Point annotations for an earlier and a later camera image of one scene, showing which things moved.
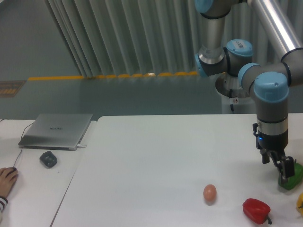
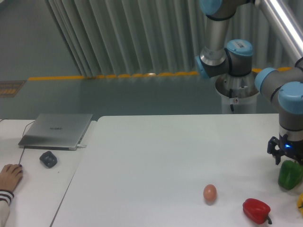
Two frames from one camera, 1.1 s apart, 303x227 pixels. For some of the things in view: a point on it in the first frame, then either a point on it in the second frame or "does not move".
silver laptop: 54,131 does not move
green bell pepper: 295,181 does not move
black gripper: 277,143 -> 277,147
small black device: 49,159 does not move
